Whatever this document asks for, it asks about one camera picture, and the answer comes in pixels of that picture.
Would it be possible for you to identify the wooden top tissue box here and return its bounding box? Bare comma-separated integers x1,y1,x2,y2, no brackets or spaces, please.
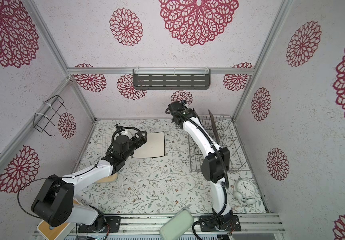
36,221,75,240

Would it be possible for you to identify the dark round plate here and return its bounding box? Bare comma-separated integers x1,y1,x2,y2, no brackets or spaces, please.
208,110,221,145

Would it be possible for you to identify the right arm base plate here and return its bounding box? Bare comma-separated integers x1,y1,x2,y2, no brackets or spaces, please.
199,214,242,232

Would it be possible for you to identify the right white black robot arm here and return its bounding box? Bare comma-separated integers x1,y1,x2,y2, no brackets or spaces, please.
165,100,234,230

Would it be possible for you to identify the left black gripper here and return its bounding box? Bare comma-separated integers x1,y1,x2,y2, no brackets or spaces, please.
123,130,146,162

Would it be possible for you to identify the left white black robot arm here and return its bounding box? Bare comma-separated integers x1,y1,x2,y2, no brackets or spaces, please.
24,125,147,232

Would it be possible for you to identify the beige oval sponge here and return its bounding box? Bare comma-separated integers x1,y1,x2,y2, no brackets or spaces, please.
96,173,118,184

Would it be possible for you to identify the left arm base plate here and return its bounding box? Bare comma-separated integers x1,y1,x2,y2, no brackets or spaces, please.
77,216,121,234

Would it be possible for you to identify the green rounded pad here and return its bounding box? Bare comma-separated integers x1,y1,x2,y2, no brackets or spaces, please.
159,210,194,240

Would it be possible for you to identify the black wire wall basket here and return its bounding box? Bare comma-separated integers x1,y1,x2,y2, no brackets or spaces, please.
32,95,71,137

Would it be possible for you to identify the round plaid white plate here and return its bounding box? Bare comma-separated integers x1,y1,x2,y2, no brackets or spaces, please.
95,129,115,157

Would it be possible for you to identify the white alarm clock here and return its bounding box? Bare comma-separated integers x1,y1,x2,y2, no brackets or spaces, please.
234,179,260,206

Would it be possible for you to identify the wire dish rack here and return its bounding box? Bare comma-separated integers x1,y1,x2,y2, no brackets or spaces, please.
186,115,250,173

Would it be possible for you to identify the square white plate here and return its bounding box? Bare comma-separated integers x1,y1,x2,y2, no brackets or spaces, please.
132,132,165,159

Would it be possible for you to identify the grey wall shelf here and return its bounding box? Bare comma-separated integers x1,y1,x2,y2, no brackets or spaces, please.
132,69,211,90

